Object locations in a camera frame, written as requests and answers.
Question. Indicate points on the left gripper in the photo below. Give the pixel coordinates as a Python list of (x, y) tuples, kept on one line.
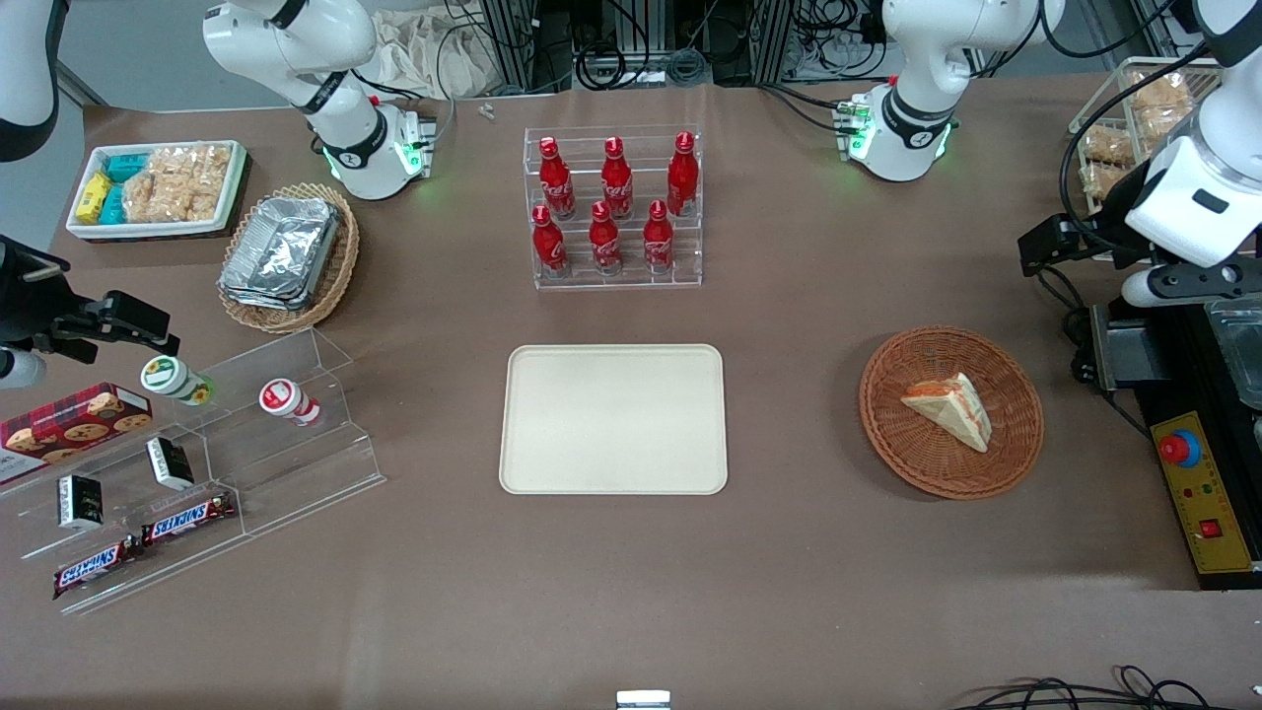
[(1117, 210)]

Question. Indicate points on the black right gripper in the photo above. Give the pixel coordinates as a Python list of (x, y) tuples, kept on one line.
[(22, 296)]

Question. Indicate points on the triangular sandwich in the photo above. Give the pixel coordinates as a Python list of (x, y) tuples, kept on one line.
[(951, 406)]

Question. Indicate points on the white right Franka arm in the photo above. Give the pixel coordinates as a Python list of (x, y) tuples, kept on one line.
[(296, 49)]

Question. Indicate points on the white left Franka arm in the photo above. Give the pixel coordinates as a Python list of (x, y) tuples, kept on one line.
[(917, 59)]

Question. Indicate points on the light oval wicker basket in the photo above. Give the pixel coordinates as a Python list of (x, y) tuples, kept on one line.
[(340, 266)]

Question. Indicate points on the brown round wicker basket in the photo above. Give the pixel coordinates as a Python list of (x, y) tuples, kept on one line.
[(907, 444)]

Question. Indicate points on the beige plastic tray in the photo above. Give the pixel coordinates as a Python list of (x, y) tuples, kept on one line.
[(611, 419)]

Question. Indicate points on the clear bag fried snacks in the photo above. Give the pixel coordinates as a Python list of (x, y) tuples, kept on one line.
[(1106, 145), (1161, 91), (1102, 180), (1163, 123)]

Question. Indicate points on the green lid yogurt bottle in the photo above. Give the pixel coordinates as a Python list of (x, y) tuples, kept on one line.
[(173, 380)]

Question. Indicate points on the white rectangular snack bin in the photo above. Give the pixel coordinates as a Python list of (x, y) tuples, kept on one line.
[(148, 229)]

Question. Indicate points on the red tartan cookie box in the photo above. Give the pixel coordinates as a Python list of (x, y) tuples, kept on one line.
[(69, 429)]

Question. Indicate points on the teal snack box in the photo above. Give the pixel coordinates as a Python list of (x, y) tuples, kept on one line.
[(112, 205), (126, 167)]

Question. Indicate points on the grey metal box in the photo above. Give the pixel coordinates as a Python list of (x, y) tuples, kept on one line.
[(1119, 345)]

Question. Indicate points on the yellow snack box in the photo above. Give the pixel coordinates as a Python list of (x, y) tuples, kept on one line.
[(94, 197)]

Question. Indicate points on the clear bag rice crackers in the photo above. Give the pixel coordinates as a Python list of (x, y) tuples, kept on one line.
[(153, 192), (209, 177)]

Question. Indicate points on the small black white box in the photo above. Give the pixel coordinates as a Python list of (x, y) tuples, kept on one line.
[(170, 463), (81, 503)]

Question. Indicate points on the black machine housing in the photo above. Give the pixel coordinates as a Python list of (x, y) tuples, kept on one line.
[(1173, 394)]

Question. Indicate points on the clear glass container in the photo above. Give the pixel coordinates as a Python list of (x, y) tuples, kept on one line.
[(1237, 345)]

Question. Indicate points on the stacked aluminium foil containers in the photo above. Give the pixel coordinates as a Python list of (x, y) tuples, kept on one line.
[(281, 251)]

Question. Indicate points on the red lid yogurt bottle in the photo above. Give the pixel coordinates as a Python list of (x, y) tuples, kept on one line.
[(286, 399)]

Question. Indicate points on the Snickers chocolate bar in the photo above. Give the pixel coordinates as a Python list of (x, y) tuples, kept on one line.
[(94, 569), (187, 520)]

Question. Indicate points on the clear acrylic step shelf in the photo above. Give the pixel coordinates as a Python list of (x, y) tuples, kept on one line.
[(296, 463)]

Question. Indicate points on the yellow emergency stop box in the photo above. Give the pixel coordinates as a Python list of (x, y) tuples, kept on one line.
[(1208, 503)]

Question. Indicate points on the clear acrylic bottle rack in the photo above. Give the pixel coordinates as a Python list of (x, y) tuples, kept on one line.
[(690, 247)]

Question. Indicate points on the red cola bottle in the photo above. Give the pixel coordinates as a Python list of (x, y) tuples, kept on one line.
[(658, 242), (604, 245), (548, 247), (616, 182), (682, 177), (557, 182)]

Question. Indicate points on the beige crumpled cloth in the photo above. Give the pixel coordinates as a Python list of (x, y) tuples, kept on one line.
[(424, 54)]

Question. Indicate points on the black equipment rack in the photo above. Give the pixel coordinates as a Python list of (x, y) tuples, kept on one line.
[(552, 39)]

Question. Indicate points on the small white block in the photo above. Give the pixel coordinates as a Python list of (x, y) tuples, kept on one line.
[(643, 700)]

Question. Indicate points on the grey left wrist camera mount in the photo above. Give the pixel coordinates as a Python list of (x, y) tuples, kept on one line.
[(1178, 286)]

